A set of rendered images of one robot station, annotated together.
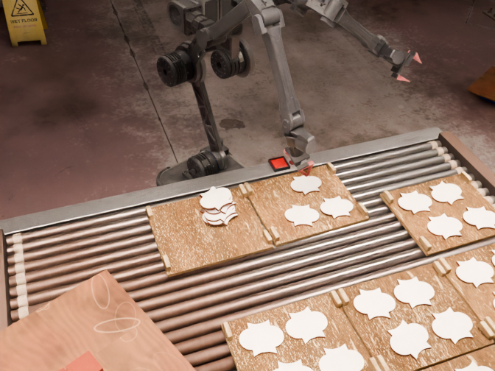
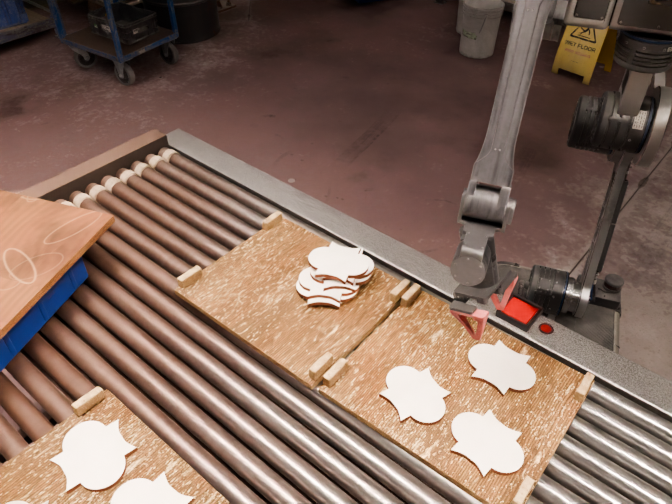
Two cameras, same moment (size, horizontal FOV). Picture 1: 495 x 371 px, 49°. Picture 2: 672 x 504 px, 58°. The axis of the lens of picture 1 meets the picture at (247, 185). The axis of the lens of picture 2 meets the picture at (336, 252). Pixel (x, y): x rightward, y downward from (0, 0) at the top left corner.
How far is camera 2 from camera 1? 143 cm
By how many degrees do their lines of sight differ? 45
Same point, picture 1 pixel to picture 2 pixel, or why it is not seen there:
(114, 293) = (74, 239)
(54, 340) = not seen: outside the picture
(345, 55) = not seen: outside the picture
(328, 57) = not seen: outside the picture
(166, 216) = (281, 240)
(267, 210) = (387, 342)
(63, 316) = (20, 218)
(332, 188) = (536, 414)
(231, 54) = (620, 103)
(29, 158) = (428, 170)
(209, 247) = (253, 308)
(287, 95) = (489, 138)
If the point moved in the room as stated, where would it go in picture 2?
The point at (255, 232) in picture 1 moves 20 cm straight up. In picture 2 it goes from (326, 348) to (325, 277)
